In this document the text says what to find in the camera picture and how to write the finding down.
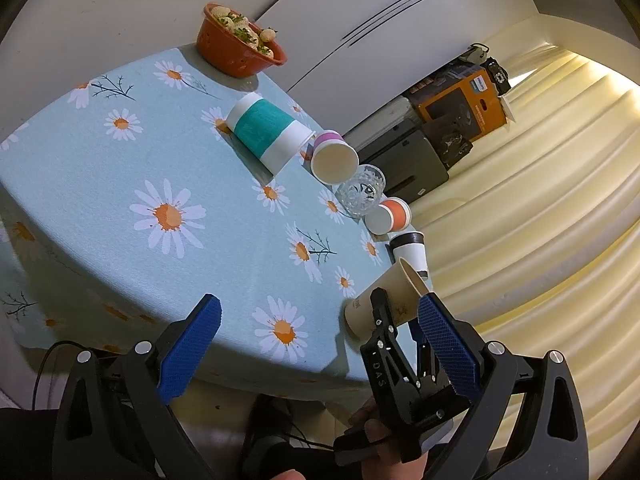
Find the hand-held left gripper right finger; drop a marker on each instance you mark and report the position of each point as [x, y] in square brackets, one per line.
[445, 347]

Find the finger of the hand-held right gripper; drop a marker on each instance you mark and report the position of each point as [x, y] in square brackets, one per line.
[417, 337]
[380, 312]

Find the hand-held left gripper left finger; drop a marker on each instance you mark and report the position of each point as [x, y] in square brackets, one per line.
[190, 350]

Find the brown paper cup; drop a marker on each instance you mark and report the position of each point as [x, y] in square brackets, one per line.
[395, 290]

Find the black and white paper cup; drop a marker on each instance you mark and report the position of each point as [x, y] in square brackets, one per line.
[412, 255]

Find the orange paper cup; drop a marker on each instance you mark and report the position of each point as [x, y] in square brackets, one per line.
[392, 215]

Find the clear glass cup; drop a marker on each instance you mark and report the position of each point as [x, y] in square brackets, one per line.
[362, 192]

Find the purple paper cup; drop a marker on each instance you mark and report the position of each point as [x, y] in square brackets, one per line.
[334, 160]

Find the teal and white cup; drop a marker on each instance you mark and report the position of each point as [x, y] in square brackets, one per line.
[265, 127]

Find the person's right hand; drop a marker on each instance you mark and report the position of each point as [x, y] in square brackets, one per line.
[372, 427]

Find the black stand base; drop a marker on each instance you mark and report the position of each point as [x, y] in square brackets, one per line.
[267, 430]

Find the black box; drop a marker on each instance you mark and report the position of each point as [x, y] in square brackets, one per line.
[405, 160]

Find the cream curtain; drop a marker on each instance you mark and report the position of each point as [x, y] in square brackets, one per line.
[550, 220]

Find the dark crumpled bag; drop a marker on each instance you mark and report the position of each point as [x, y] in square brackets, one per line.
[455, 147]

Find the daisy print tablecloth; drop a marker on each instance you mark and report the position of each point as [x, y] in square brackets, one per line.
[150, 170]

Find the orange cardboard box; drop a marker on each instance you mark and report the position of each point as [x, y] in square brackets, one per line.
[462, 107]

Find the red bowl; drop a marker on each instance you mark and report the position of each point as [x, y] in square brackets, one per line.
[227, 55]

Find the pile of white strawberries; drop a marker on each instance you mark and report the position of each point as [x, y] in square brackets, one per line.
[240, 27]

